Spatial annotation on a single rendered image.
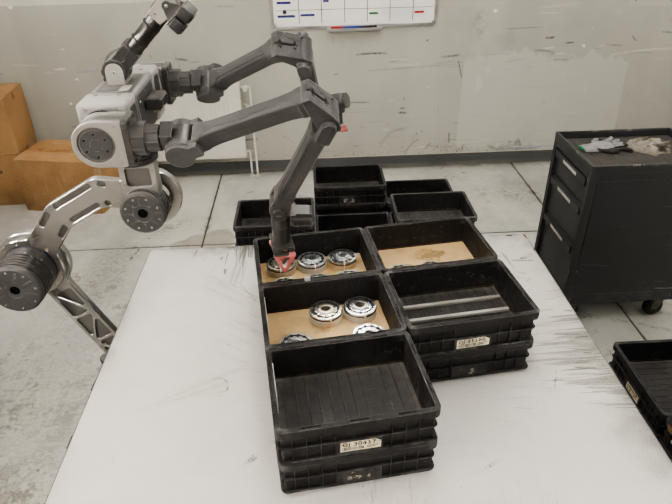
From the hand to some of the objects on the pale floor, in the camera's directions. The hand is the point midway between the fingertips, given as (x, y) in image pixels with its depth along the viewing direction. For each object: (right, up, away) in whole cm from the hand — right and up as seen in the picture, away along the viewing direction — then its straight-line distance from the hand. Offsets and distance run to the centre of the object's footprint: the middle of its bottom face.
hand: (283, 264), depth 191 cm
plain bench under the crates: (+24, -93, +28) cm, 100 cm away
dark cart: (+162, -21, +139) cm, 215 cm away
